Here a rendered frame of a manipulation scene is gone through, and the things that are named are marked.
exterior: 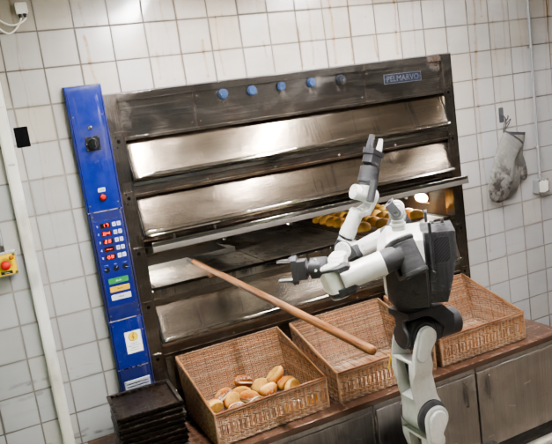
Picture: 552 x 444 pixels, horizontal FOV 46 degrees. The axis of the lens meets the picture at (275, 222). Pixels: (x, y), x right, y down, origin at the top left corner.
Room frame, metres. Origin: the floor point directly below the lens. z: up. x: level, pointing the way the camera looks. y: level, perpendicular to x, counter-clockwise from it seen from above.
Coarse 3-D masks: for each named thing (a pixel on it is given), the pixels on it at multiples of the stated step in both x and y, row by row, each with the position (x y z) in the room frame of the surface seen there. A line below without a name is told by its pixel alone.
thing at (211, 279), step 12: (312, 252) 3.34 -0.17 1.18; (324, 252) 3.37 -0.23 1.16; (252, 264) 3.25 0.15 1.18; (264, 264) 3.23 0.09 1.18; (276, 264) 3.25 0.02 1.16; (288, 264) 3.28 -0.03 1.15; (204, 276) 3.15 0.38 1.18; (216, 276) 3.12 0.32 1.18; (240, 276) 3.17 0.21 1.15; (156, 288) 3.04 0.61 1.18; (168, 288) 3.03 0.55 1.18; (180, 288) 3.05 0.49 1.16; (192, 288) 3.07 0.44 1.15
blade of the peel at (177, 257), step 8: (192, 248) 3.85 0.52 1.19; (200, 248) 3.82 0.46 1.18; (208, 248) 3.79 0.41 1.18; (216, 248) 3.76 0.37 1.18; (224, 248) 3.61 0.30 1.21; (232, 248) 3.63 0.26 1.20; (152, 256) 3.79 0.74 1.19; (160, 256) 3.75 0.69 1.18; (168, 256) 3.72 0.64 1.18; (176, 256) 3.69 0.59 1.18; (184, 256) 3.66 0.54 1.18; (200, 256) 3.55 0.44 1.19; (208, 256) 3.57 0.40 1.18; (152, 264) 3.57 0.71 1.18; (160, 264) 3.46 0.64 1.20; (168, 264) 3.48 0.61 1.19; (176, 264) 3.49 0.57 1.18
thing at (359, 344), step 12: (204, 264) 3.27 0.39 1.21; (228, 276) 2.97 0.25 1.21; (252, 288) 2.71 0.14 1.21; (276, 300) 2.49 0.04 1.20; (288, 312) 2.39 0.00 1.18; (300, 312) 2.30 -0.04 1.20; (312, 324) 2.21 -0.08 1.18; (324, 324) 2.14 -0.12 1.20; (336, 336) 2.06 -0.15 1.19; (348, 336) 2.00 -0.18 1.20; (360, 348) 1.92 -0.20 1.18; (372, 348) 1.88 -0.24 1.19
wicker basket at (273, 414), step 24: (264, 336) 3.17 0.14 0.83; (192, 360) 3.00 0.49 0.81; (216, 360) 3.04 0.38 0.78; (240, 360) 3.08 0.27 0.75; (264, 360) 3.13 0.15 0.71; (288, 360) 3.12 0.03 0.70; (312, 360) 2.91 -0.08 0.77; (192, 384) 2.78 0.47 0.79; (216, 384) 3.00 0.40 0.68; (312, 384) 2.76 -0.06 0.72; (192, 408) 2.85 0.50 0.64; (240, 408) 2.61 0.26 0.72; (264, 408) 2.65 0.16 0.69; (288, 408) 2.71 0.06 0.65; (312, 408) 2.75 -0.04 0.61; (216, 432) 2.56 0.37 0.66; (240, 432) 2.61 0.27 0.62
